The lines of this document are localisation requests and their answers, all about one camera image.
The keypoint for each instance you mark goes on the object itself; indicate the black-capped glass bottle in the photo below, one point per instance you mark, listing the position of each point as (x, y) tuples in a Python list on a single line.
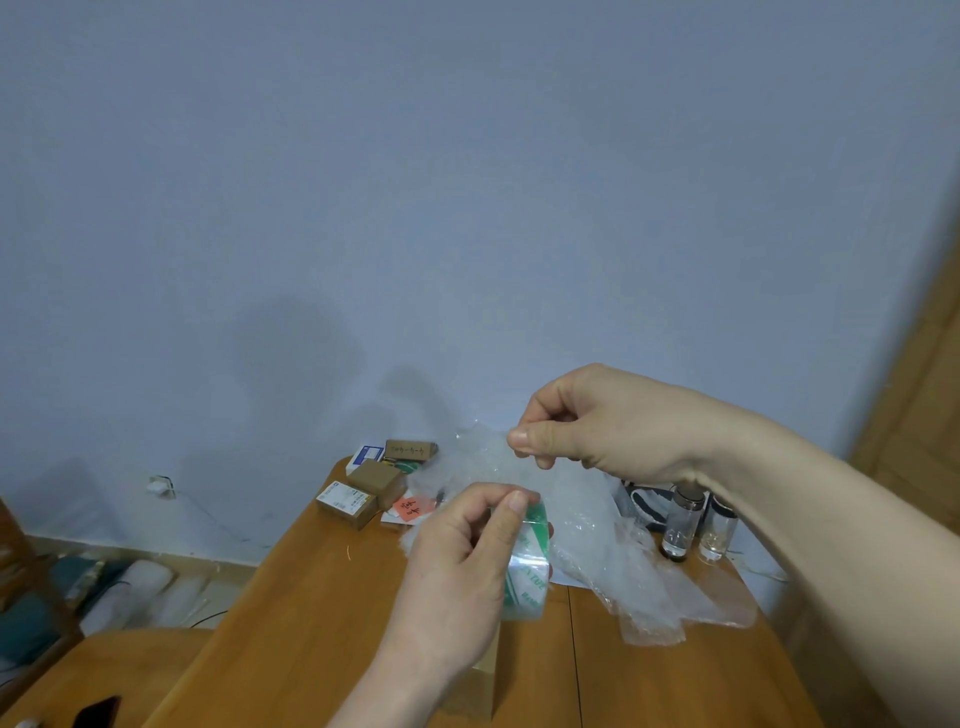
[(681, 525)]

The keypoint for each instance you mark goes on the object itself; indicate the person's right hand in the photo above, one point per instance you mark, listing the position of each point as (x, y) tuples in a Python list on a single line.
[(637, 427)]

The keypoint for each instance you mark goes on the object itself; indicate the black phone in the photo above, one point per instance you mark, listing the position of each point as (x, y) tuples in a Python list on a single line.
[(94, 712)]

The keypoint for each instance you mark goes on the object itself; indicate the clear bubble wrap sheet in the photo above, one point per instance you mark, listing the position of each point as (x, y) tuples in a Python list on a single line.
[(600, 547)]

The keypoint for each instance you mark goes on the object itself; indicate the large brown cardboard box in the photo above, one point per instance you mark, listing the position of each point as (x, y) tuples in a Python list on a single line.
[(476, 679)]

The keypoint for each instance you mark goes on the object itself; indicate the black and white bag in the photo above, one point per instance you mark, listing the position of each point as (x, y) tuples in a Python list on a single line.
[(646, 506)]

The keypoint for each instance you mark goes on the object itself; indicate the teal bag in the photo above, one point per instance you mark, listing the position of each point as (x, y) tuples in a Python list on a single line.
[(28, 626)]

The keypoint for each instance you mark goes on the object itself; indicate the orange sticky note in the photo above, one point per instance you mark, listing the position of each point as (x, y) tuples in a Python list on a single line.
[(413, 508)]

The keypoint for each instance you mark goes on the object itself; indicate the flat handwritten cardboard box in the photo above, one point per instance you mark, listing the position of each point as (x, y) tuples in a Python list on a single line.
[(410, 449)]

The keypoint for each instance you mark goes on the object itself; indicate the person's right thumb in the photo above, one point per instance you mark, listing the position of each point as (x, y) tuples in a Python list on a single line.
[(544, 438)]

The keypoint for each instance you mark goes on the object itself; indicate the blue and white box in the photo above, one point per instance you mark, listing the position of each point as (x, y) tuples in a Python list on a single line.
[(364, 454)]

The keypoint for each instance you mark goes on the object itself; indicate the person's left thumb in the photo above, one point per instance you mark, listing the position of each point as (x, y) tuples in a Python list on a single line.
[(504, 536)]

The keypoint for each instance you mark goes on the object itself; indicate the clear glass bottle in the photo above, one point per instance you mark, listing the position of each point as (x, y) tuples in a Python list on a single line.
[(718, 531)]

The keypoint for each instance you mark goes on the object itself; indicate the person's right forearm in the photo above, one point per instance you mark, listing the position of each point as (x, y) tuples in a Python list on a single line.
[(840, 540)]

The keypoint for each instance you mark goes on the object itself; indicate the small white-labelled cardboard box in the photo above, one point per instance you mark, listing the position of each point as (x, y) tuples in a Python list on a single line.
[(345, 504)]

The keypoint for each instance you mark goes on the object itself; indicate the white paper sheet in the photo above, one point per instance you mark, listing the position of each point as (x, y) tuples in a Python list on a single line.
[(391, 517)]

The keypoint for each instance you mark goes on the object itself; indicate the white wall plug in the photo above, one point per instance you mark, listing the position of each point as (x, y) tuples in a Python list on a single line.
[(160, 487)]

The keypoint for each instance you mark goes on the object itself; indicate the clear green-printed tape roll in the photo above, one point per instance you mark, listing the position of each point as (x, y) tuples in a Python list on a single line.
[(529, 566)]

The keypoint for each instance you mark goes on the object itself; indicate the small plain cardboard box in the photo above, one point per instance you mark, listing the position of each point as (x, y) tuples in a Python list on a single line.
[(379, 478)]

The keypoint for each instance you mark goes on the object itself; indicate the person's left forearm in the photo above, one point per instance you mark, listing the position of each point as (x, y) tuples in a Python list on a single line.
[(397, 697)]

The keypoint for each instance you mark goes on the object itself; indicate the white rolled bundle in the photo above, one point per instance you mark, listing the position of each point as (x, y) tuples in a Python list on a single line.
[(127, 596)]

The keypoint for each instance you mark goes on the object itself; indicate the person's left hand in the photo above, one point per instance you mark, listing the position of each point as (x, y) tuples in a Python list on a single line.
[(442, 600)]

